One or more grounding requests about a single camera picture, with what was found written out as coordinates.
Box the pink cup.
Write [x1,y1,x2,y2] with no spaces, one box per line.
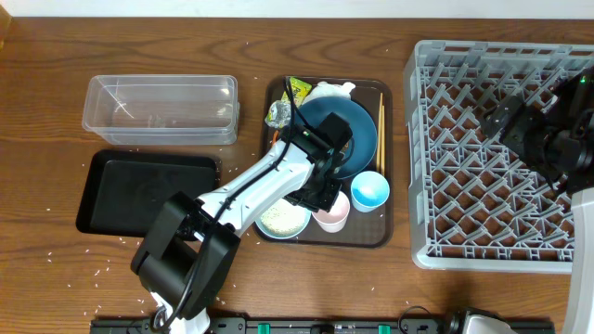
[312,191,351,233]

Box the light blue cup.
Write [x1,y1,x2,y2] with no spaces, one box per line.
[351,171,390,212]

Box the dark blue plate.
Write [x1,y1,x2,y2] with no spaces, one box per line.
[299,96,378,179]

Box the yellow green snack wrapper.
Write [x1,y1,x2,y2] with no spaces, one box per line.
[265,77,313,129]

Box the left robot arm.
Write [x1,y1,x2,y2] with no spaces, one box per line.
[131,105,353,333]

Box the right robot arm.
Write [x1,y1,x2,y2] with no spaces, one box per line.
[479,68,593,333]

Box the grey dishwasher rack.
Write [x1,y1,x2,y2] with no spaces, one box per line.
[404,40,593,274]

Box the light blue rice bowl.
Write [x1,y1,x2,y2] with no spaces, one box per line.
[255,199,311,239]

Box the brown serving tray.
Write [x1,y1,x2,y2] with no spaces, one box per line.
[253,76,394,249]

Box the crumpled white napkin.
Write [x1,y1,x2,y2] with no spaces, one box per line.
[303,81,355,104]

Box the wooden chopstick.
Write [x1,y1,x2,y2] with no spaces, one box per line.
[380,105,386,176]
[376,93,384,174]

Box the black plastic tray bin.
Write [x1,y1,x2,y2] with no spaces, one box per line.
[75,149,216,238]

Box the clear plastic bin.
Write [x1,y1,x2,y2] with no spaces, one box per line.
[82,74,239,146]

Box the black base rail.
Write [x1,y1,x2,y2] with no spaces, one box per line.
[90,315,556,334]

